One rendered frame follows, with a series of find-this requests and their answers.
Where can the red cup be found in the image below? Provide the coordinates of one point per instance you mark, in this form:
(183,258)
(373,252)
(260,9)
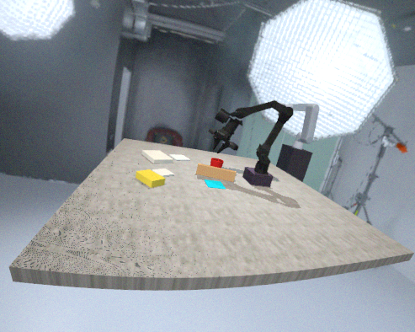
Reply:
(216,162)

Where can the yellow rectangular block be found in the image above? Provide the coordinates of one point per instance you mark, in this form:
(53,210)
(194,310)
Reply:
(150,178)

